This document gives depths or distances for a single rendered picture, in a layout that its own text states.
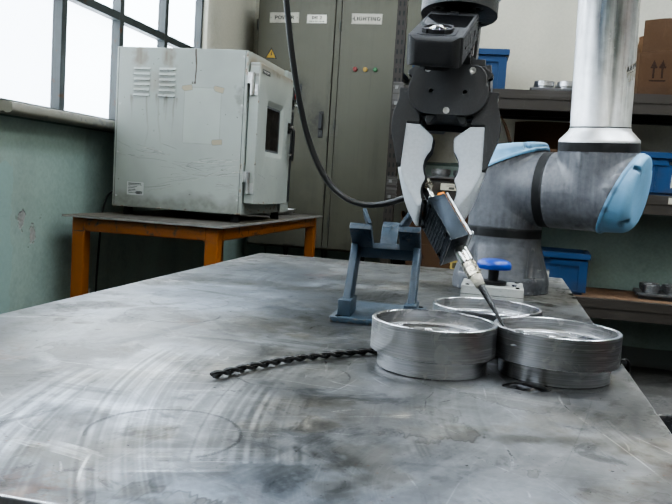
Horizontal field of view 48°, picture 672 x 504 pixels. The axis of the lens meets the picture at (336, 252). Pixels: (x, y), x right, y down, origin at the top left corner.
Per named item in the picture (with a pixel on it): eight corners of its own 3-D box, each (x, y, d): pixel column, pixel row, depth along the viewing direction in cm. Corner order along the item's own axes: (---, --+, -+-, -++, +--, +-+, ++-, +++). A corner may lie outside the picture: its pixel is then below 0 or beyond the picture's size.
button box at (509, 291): (521, 329, 85) (525, 286, 85) (457, 323, 87) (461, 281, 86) (519, 318, 93) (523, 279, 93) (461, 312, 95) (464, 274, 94)
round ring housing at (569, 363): (549, 396, 58) (554, 342, 57) (465, 363, 67) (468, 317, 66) (646, 386, 62) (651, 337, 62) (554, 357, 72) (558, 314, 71)
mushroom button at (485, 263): (508, 304, 87) (512, 261, 87) (473, 301, 88) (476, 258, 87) (508, 300, 91) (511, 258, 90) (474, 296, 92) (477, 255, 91)
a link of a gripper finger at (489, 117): (502, 174, 68) (499, 77, 69) (501, 171, 67) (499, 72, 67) (449, 176, 69) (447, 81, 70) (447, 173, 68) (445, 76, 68)
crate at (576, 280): (583, 288, 436) (587, 249, 434) (587, 296, 400) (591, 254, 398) (491, 279, 450) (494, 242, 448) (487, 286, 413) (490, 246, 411)
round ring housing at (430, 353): (383, 382, 59) (387, 329, 58) (359, 351, 69) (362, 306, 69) (512, 385, 60) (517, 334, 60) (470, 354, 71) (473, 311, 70)
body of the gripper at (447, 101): (490, 143, 75) (502, 22, 75) (488, 123, 66) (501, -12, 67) (413, 138, 76) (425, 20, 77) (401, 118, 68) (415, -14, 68)
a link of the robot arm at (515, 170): (484, 223, 130) (491, 144, 129) (562, 230, 122) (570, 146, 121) (453, 224, 120) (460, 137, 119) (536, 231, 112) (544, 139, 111)
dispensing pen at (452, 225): (498, 325, 61) (408, 167, 68) (485, 347, 64) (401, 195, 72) (521, 316, 61) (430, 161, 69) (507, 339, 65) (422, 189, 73)
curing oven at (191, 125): (257, 224, 286) (267, 49, 281) (110, 213, 299) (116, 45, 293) (300, 219, 347) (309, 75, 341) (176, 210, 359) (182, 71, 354)
